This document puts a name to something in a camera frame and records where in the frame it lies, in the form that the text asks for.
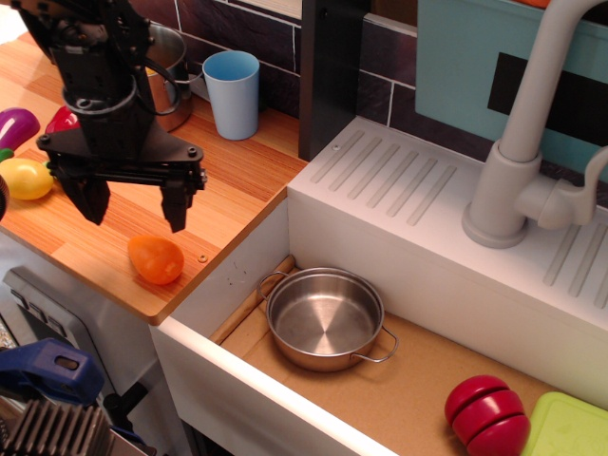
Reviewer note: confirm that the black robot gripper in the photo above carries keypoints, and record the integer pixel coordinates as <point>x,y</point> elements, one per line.
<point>121,140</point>

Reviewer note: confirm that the orange plastic toy carrot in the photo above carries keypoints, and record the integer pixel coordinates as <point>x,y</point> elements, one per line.
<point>156,259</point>

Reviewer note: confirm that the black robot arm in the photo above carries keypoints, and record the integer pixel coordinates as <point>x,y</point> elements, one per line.
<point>117,92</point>

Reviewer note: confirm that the tall steel pot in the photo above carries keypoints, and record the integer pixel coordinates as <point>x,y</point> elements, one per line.
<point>171,90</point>

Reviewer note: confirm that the shallow steel pan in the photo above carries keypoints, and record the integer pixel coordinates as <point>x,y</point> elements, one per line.
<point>326,319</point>

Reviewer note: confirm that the red toy pepper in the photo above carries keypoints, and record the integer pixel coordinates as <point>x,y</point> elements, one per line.
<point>63,120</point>

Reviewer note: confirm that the yellow toy lemon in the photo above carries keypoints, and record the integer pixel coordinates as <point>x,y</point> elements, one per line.
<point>26,179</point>

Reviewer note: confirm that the purple toy eggplant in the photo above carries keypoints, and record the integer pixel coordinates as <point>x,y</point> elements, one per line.
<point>18,125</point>

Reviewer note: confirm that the silver toy oven panel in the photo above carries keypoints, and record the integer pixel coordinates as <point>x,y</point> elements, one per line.
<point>30,313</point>

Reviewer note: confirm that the light blue plastic cup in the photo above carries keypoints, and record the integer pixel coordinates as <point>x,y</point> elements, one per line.
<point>232,80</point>

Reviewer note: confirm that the blue clamp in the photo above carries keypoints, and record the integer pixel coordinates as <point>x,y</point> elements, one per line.
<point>52,369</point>

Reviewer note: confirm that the white toy sink unit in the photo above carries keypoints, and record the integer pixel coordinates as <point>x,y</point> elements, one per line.
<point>388,207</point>

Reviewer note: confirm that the grey toy faucet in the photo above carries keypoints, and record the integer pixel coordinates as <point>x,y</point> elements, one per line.
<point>511,189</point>

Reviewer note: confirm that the red wooden toy apple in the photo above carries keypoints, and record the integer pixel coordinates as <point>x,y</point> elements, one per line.
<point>487,417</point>

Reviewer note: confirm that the green plastic cutting board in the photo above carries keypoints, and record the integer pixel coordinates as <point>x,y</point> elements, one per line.
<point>564,425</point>

